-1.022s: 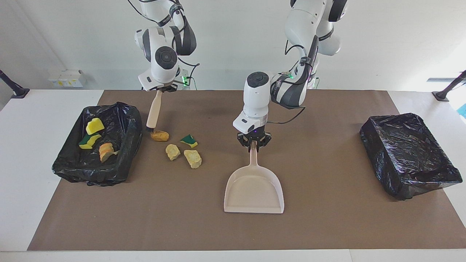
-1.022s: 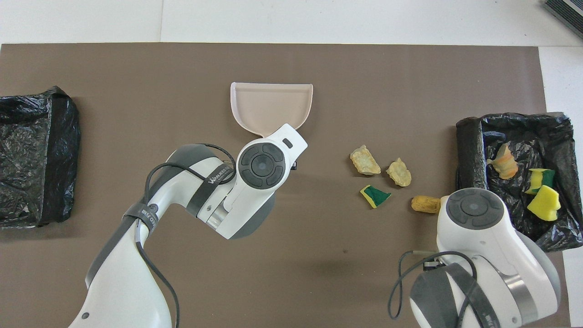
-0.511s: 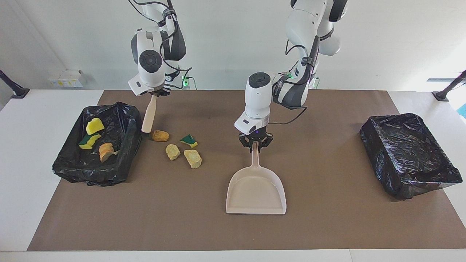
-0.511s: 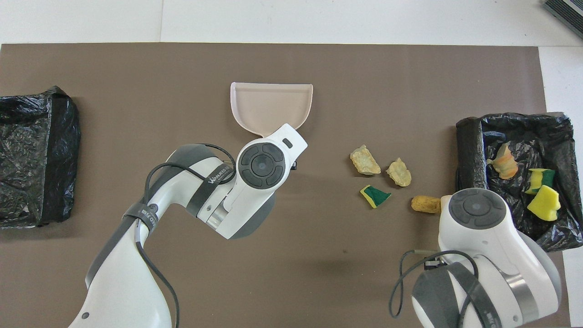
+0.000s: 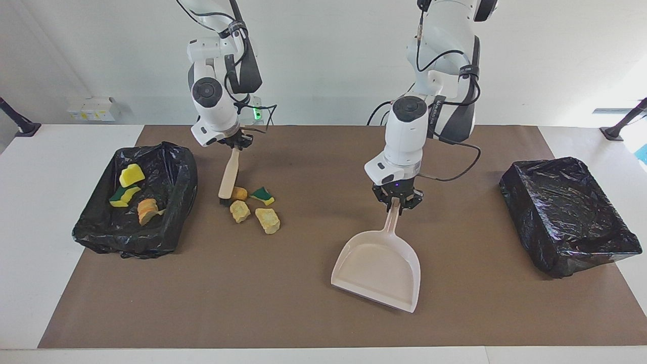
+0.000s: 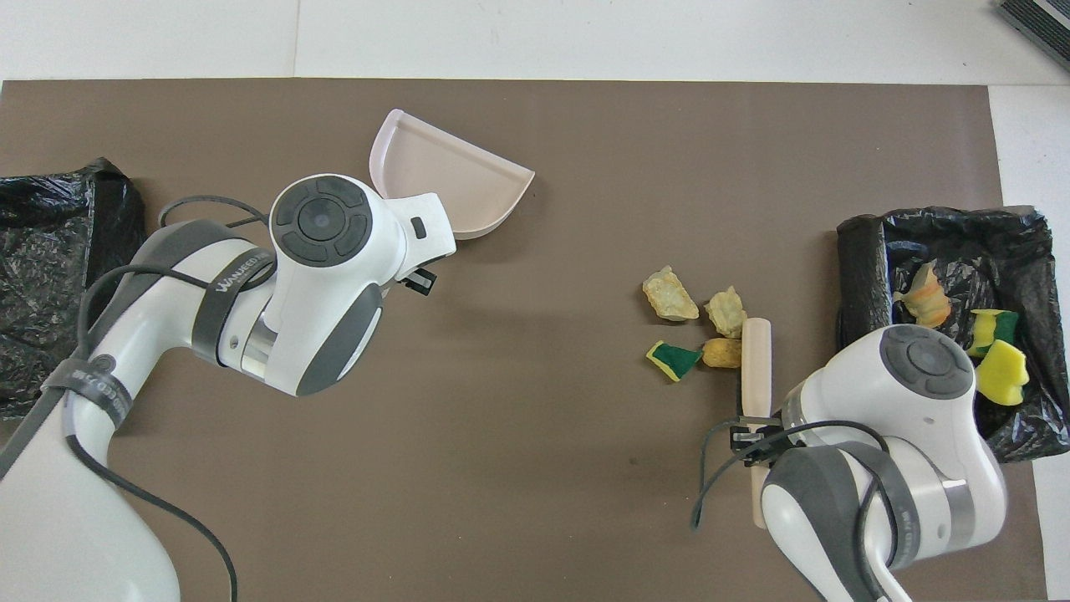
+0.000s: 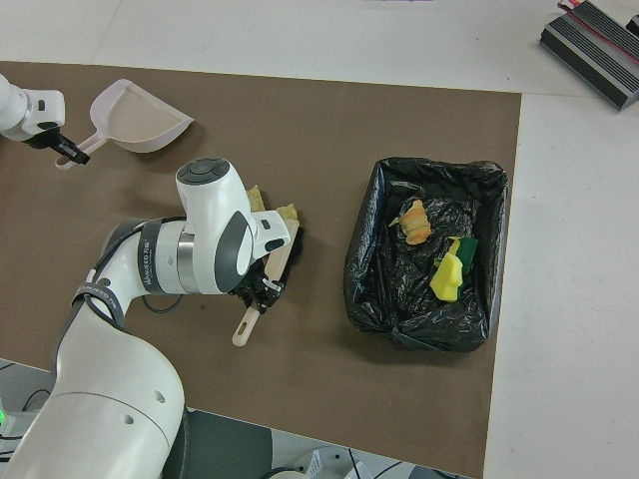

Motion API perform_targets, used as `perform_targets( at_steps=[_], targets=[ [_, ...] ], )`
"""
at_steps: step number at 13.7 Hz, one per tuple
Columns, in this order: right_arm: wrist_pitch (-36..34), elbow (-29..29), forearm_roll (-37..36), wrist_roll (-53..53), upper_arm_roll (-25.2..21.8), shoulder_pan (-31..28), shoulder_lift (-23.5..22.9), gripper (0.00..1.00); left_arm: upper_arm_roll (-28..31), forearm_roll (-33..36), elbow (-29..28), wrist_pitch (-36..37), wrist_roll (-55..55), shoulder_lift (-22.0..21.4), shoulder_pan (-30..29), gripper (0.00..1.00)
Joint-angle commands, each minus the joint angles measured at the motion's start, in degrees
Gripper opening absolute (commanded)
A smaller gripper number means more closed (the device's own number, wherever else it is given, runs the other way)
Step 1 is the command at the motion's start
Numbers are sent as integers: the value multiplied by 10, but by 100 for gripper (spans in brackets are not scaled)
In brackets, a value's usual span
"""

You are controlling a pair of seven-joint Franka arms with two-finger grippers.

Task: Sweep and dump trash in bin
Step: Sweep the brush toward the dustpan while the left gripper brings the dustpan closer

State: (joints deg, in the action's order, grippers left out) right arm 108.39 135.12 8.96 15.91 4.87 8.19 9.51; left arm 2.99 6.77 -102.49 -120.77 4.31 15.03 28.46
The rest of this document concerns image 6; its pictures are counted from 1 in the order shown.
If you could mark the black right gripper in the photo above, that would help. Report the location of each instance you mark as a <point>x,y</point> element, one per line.
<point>765,443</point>

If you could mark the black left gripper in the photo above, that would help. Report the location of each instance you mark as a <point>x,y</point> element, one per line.
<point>418,283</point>

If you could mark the beige hand brush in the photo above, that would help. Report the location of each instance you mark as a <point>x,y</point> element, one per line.
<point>756,359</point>

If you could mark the brown toy potato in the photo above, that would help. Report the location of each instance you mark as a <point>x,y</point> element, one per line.
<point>723,353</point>

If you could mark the beige plastic dustpan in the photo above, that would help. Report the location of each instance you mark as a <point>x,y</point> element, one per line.
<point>451,184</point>

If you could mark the triangular green yellow sponge piece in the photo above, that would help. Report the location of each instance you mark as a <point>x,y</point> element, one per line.
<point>673,361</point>

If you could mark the small yellow bread chunk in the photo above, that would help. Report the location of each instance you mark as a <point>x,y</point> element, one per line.
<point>726,311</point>

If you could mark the large yellow bread chunk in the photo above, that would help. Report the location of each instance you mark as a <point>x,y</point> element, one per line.
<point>670,297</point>

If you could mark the orange toy croissant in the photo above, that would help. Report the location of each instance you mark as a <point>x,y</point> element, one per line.
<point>928,301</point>

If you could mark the plain yellow sponge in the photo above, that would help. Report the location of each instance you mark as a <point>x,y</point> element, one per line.
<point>1003,372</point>

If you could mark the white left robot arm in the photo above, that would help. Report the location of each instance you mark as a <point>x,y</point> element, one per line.
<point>351,276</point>

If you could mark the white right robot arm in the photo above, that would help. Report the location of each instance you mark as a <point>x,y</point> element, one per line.
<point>919,435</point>

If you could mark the black bag lined bin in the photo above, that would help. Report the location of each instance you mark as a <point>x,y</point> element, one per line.
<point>869,276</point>
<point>42,251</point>

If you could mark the brown table mat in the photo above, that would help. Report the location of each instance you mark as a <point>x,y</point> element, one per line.
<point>543,460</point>

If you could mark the grey ribbed device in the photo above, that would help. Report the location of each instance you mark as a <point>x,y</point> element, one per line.
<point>1041,21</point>

